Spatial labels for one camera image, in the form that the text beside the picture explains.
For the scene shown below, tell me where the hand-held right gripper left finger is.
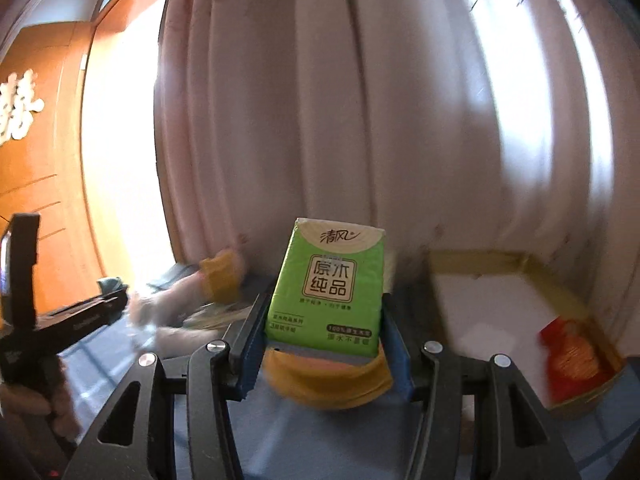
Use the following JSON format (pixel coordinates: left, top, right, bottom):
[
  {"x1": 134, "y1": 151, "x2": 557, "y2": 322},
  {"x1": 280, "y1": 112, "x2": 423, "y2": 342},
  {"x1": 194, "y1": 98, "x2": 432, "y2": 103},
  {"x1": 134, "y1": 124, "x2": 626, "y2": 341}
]
[{"x1": 65, "y1": 290, "x2": 274, "y2": 480}]

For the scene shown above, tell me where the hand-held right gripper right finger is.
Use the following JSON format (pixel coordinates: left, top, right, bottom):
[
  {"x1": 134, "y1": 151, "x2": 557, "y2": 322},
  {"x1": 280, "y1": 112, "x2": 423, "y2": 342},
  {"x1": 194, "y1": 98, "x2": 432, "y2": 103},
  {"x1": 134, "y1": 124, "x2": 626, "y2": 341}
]
[{"x1": 381, "y1": 305, "x2": 583, "y2": 480}]

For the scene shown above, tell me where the gold-rimmed tray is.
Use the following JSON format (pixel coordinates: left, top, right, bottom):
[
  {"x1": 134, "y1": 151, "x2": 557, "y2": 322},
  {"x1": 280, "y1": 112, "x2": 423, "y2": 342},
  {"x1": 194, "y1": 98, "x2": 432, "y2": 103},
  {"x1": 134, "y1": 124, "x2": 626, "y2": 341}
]
[{"x1": 427, "y1": 250, "x2": 627, "y2": 418}]

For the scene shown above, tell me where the green tissue pack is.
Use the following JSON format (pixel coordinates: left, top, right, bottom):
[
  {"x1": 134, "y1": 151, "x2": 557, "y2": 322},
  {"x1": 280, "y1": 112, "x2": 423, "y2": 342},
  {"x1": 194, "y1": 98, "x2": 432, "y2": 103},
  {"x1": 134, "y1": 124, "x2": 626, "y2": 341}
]
[{"x1": 265, "y1": 217, "x2": 387, "y2": 361}]

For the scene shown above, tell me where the person's left hand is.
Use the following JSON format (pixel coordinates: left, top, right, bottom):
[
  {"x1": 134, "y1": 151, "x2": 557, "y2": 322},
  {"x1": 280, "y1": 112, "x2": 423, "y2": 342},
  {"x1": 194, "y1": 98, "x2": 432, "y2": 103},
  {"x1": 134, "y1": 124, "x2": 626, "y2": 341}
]
[{"x1": 0, "y1": 360, "x2": 86, "y2": 441}]

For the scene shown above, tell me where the blue plaid bedsheet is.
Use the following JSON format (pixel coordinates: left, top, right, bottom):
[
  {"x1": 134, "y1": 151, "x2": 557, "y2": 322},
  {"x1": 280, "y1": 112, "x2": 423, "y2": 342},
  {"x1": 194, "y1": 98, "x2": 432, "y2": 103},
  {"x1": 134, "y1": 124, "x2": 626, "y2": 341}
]
[{"x1": 57, "y1": 285, "x2": 640, "y2": 480}]

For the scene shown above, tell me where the wooden door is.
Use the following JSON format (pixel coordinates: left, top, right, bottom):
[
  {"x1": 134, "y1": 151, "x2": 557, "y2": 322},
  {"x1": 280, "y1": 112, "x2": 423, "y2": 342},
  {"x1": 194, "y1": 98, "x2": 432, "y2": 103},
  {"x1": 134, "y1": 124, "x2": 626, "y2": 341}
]
[{"x1": 0, "y1": 20, "x2": 96, "y2": 321}]

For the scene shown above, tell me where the red packet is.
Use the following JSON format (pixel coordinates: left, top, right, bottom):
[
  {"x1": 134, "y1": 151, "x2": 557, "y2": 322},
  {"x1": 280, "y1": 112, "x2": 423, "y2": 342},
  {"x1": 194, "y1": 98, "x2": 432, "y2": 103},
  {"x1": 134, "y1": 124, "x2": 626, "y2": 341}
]
[{"x1": 537, "y1": 316, "x2": 617, "y2": 403}]

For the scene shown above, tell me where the white paper-cut decoration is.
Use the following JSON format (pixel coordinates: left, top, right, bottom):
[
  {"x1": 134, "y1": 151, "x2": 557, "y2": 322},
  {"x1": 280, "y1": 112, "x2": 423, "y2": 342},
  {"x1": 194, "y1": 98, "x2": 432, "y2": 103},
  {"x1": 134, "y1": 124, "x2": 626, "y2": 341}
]
[{"x1": 0, "y1": 67, "x2": 45, "y2": 147}]

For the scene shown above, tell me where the pale pink curtain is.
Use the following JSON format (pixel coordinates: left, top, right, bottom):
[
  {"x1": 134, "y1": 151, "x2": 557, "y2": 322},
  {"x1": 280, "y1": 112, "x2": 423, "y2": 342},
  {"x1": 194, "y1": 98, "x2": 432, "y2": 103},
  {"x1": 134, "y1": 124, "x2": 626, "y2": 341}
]
[{"x1": 157, "y1": 0, "x2": 640, "y2": 361}]

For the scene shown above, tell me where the wooden window frame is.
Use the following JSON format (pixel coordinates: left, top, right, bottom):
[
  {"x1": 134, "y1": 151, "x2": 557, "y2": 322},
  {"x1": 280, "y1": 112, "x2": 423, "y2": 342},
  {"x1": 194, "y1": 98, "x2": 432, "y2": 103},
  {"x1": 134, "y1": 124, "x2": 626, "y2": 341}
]
[{"x1": 80, "y1": 0, "x2": 173, "y2": 126}]

